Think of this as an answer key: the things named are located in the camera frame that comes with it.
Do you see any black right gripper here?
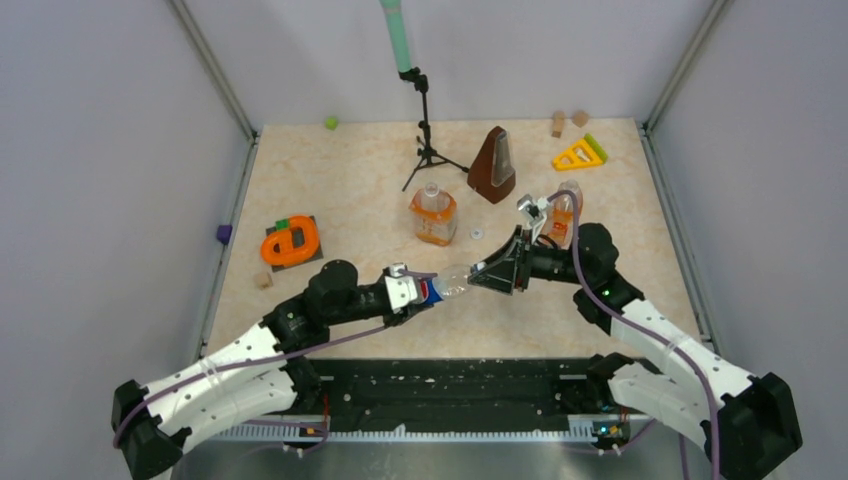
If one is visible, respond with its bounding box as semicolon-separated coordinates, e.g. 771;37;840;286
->
469;226;589;295

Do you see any blue label water bottle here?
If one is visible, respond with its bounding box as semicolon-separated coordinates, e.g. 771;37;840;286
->
421;264;473;305

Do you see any orange tea bottle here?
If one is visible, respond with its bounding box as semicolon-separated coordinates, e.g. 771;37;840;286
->
408;182;458;246
543;179;584;249

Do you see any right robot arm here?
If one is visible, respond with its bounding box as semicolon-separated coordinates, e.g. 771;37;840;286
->
468;223;803;479

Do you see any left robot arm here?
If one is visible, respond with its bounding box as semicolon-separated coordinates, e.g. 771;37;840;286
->
111;260;433;479

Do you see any brown wooden metronome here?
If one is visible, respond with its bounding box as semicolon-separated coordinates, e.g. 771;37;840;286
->
467;126;517;204

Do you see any small wooden cube left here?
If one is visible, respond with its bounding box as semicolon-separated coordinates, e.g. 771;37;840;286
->
253;271;274;290

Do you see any black mini tripod stand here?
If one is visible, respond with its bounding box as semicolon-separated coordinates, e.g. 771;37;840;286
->
399;67;470;192

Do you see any yellow triangle toy block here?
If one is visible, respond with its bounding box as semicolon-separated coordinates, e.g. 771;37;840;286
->
551;138;604;171

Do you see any wooden block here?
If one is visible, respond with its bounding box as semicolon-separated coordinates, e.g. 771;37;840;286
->
571;110;591;128
551;110;566;138

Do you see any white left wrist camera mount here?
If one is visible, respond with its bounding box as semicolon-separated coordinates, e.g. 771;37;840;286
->
384;263;424;313

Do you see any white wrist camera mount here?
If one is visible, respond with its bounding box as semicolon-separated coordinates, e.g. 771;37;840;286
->
384;263;424;313
517;194;550;242

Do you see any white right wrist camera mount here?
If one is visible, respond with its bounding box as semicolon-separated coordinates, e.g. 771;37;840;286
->
517;194;550;242

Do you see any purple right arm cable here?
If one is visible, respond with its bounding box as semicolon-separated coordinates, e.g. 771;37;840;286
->
539;190;723;480

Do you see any orange ring toy on plate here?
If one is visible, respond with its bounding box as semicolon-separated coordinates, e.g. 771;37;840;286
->
259;215;323;271

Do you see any purple wall knob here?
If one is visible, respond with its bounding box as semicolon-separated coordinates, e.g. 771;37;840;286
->
215;224;233;246

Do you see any mint green cylinder handle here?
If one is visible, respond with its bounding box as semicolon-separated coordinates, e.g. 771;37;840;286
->
380;0;413;75

